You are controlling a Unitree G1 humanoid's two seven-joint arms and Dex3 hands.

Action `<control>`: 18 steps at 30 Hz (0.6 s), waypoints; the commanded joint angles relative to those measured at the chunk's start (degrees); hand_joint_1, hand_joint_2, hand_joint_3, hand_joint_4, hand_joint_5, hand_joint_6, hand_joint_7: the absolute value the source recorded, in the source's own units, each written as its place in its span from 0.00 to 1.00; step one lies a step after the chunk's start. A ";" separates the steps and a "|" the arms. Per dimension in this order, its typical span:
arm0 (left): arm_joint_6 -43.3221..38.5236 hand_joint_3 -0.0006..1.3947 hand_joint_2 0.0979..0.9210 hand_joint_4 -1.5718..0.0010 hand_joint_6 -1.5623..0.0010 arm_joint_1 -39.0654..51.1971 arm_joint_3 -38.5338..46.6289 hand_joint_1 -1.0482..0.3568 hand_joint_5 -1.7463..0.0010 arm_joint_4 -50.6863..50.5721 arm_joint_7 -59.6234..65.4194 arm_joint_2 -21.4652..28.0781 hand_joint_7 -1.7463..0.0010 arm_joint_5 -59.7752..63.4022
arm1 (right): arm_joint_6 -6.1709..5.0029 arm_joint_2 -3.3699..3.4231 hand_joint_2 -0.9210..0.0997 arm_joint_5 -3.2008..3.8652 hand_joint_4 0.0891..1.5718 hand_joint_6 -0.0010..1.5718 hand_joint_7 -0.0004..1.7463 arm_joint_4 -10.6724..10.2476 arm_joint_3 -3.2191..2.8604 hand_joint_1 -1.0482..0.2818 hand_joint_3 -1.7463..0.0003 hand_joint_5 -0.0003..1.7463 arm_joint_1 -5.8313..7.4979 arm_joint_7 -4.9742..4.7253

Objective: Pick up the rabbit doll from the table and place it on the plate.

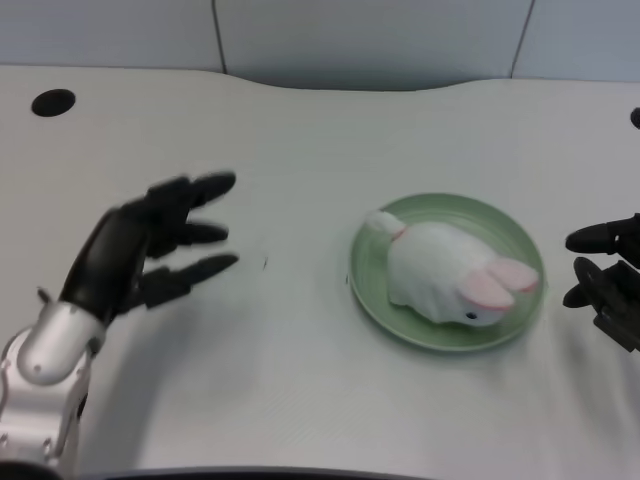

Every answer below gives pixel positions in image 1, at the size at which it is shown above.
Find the black round table grommet hole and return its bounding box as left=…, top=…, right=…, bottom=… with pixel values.
left=30, top=88, right=77, bottom=118

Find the green round plate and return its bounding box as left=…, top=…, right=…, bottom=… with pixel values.
left=348, top=193, right=547, bottom=355

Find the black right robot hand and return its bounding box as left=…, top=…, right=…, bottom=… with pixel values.
left=562, top=213, right=640, bottom=354

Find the white plush rabbit doll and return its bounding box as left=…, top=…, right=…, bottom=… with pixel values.
left=363, top=209, right=542, bottom=329

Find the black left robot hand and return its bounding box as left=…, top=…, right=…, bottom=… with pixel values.
left=58, top=171, right=241, bottom=326

